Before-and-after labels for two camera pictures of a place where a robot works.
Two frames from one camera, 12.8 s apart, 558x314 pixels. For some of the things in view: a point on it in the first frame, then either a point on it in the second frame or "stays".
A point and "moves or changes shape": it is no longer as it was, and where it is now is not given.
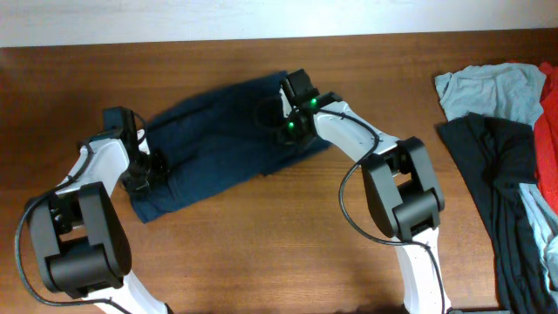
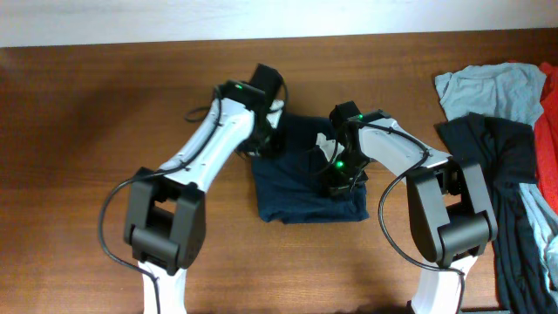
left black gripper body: [146, 172] to [266, 139]
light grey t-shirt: [506, 90] stays
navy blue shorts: [215, 136] moves or changes shape
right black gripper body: [291, 132] to [347, 171]
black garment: [498, 156] stays
